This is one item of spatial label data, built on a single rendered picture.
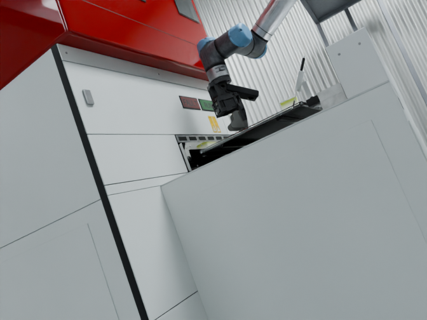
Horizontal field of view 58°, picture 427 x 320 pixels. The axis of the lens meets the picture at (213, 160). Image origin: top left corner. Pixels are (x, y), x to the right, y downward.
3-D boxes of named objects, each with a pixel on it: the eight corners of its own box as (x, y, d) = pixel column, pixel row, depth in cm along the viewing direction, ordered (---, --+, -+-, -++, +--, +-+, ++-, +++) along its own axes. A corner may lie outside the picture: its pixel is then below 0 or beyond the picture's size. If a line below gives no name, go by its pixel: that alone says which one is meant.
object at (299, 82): (300, 106, 150) (287, 75, 152) (303, 107, 153) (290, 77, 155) (314, 99, 147) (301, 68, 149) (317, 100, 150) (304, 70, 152)
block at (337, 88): (320, 102, 108) (316, 93, 109) (323, 103, 111) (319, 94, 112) (347, 89, 105) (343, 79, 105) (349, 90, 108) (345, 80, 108)
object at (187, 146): (187, 172, 122) (177, 144, 123) (244, 163, 160) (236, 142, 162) (192, 169, 121) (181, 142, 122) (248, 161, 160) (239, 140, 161)
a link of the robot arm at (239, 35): (253, 25, 132) (228, 42, 138) (236, 18, 123) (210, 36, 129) (261, 46, 131) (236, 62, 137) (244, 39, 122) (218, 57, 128)
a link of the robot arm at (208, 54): (208, 32, 129) (190, 46, 134) (220, 61, 128) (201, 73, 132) (221, 36, 136) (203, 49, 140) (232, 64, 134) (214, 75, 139)
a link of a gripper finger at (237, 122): (234, 140, 129) (224, 115, 130) (250, 135, 131) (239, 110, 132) (236, 138, 126) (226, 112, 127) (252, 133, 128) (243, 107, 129)
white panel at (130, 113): (100, 199, 91) (50, 47, 96) (243, 171, 162) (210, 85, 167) (109, 194, 89) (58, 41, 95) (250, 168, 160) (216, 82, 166)
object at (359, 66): (348, 102, 87) (324, 47, 89) (375, 113, 136) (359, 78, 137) (391, 82, 83) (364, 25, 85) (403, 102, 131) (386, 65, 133)
